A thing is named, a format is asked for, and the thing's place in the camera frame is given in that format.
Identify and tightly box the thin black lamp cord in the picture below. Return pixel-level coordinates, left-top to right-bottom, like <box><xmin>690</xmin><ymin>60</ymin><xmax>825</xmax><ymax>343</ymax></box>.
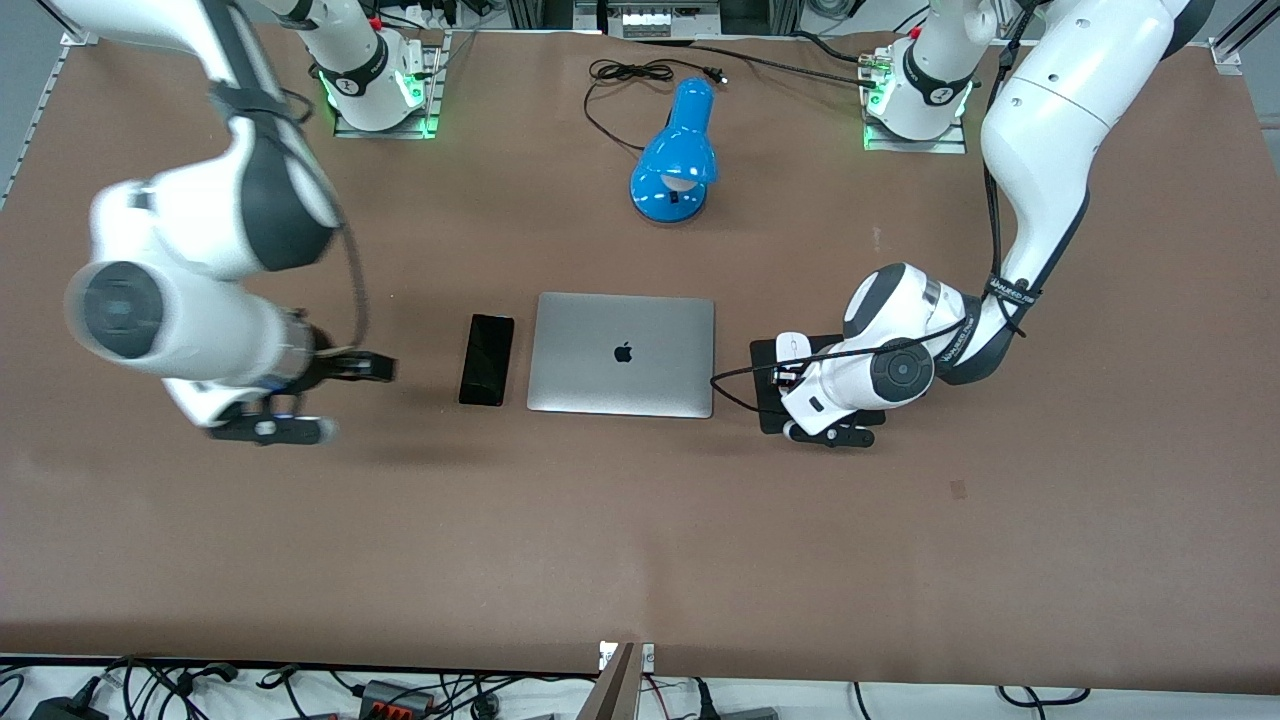
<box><xmin>583</xmin><ymin>58</ymin><xmax>728</xmax><ymax>153</ymax></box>

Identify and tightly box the blue desk lamp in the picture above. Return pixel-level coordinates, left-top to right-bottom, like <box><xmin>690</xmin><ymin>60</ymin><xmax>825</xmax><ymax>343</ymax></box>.
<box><xmin>629</xmin><ymin>77</ymin><xmax>719</xmax><ymax>224</ymax></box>

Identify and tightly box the silver closed laptop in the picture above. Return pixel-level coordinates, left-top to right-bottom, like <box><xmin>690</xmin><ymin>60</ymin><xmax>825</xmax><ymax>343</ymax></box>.
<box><xmin>526</xmin><ymin>292</ymin><xmax>716</xmax><ymax>419</ymax></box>

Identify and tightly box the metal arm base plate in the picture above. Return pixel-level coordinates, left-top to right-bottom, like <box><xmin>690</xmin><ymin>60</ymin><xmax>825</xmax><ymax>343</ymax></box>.
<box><xmin>862</xmin><ymin>50</ymin><xmax>968</xmax><ymax>154</ymax></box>
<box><xmin>333</xmin><ymin>30</ymin><xmax>447</xmax><ymax>140</ymax></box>

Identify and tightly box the grey camera stand beam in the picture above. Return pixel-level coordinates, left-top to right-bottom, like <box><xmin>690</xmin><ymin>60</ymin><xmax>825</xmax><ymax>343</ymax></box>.
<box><xmin>575</xmin><ymin>642</ymin><xmax>641</xmax><ymax>720</ymax></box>

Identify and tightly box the aluminium frame post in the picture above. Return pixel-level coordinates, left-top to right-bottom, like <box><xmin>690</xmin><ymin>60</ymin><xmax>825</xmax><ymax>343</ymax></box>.
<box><xmin>507</xmin><ymin>0</ymin><xmax>576</xmax><ymax>31</ymax></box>

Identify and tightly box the black mouse pad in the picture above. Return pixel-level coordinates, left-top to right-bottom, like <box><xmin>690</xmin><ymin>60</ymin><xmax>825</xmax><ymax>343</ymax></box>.
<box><xmin>749</xmin><ymin>332</ymin><xmax>887</xmax><ymax>435</ymax></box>

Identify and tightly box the black orange connector block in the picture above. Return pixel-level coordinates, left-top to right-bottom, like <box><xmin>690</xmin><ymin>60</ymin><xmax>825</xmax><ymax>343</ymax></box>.
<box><xmin>360</xmin><ymin>680</ymin><xmax>437</xmax><ymax>717</ymax></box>

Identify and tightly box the white power strip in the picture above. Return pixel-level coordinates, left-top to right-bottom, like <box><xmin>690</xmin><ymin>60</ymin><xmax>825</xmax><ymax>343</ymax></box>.
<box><xmin>605</xmin><ymin>0</ymin><xmax>721</xmax><ymax>39</ymax></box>

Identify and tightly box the black smartphone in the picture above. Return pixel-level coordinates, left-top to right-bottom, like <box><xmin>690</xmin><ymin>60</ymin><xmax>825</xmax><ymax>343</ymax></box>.
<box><xmin>458</xmin><ymin>314</ymin><xmax>516</xmax><ymax>407</ymax></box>

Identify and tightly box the brown table cover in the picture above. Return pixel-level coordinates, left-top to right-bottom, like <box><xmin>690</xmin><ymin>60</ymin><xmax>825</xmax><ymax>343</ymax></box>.
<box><xmin>0</xmin><ymin>22</ymin><xmax>1280</xmax><ymax>696</ymax></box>

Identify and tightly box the black power adapter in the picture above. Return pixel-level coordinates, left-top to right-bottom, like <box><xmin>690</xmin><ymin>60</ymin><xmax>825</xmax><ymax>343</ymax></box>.
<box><xmin>30</xmin><ymin>695</ymin><xmax>107</xmax><ymax>720</ymax></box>

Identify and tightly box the thick black power cable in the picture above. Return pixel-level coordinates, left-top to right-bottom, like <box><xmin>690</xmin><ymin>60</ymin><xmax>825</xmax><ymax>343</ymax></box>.
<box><xmin>635</xmin><ymin>38</ymin><xmax>886</xmax><ymax>91</ymax></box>

